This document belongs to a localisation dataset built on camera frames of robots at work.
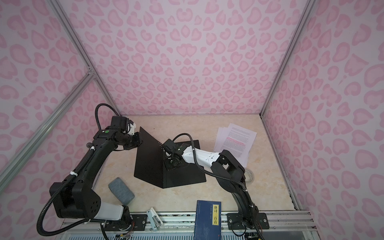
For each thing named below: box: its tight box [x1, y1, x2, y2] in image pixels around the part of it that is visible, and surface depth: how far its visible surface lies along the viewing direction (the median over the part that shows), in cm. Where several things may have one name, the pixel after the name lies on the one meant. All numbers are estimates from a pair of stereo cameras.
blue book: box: [194, 200, 222, 240], surface depth 74 cm
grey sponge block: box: [108, 177, 135, 206], surface depth 83 cm
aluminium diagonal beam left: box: [0, 71, 96, 193], surface depth 68 cm
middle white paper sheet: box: [213, 125, 231, 153], surface depth 109 cm
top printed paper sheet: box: [220, 123, 257, 168], surface depth 109 cm
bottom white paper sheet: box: [213, 127, 226, 153], surface depth 107 cm
